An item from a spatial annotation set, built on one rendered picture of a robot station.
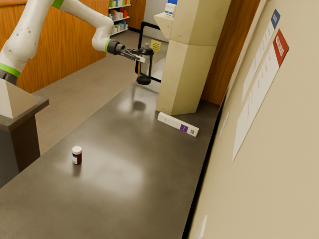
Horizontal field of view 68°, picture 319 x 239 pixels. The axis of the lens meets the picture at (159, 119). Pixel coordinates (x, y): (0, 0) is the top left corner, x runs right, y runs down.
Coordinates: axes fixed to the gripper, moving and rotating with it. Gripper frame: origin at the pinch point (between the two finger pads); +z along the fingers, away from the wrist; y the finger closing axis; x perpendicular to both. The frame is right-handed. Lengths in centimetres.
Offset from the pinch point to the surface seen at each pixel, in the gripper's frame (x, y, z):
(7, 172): 74, -71, -53
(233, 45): -19, 22, 52
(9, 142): 47, -70, -47
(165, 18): -30.0, -14.8, 13.4
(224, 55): -10, 22, 49
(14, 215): 27, -111, 2
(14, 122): 28, -71, -39
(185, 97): 13.5, -9.2, 35.2
